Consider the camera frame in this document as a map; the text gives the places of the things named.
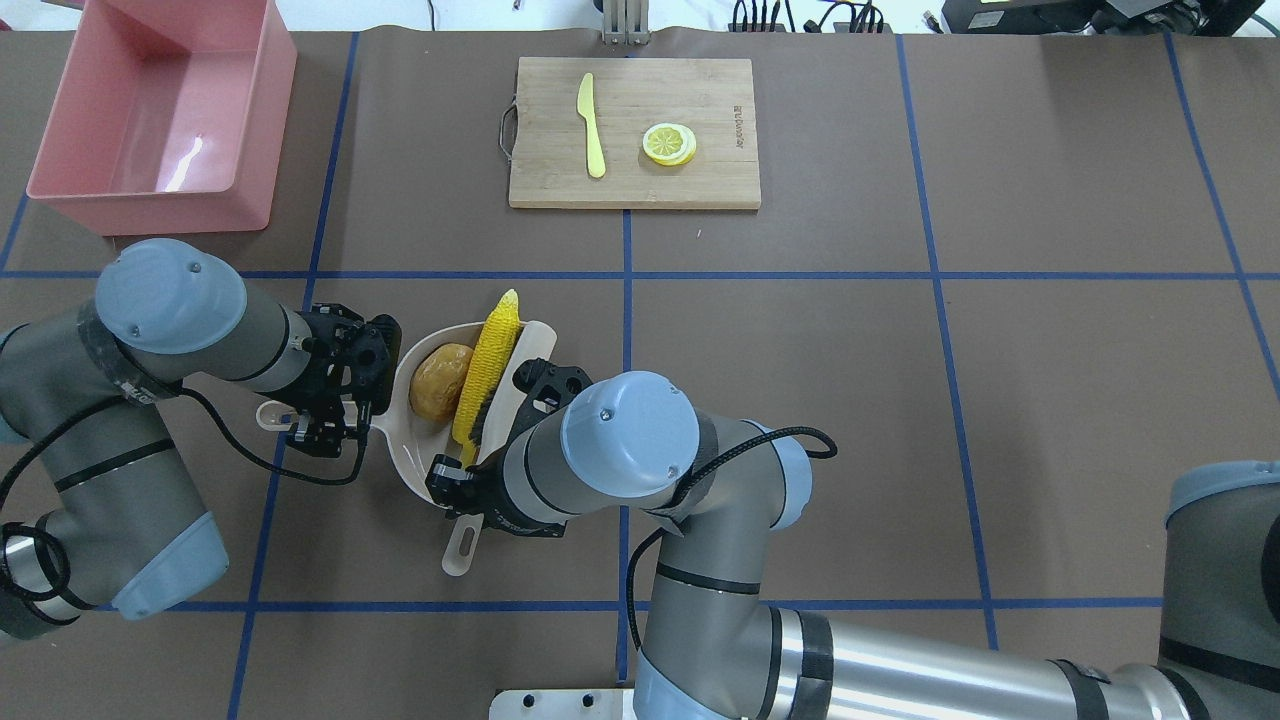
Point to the wooden cutting board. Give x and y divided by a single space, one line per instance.
714 97

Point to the brown toy potato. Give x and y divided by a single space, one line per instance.
437 382

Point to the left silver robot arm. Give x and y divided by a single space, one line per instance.
81 389

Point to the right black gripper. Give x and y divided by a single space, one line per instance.
484 490

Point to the yellow toy lemon slice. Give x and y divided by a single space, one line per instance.
669 144

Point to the yellow plastic knife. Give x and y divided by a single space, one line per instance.
585 107

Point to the pink plastic bin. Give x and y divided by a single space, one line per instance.
169 118

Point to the aluminium frame post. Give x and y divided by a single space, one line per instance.
625 22

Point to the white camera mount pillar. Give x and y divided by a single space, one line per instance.
607 703

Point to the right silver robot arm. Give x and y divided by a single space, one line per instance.
713 645

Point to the beige plastic dustpan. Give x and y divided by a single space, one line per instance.
413 442

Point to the yellow toy corn cob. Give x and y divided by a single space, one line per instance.
496 343

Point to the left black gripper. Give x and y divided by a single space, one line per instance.
322 392

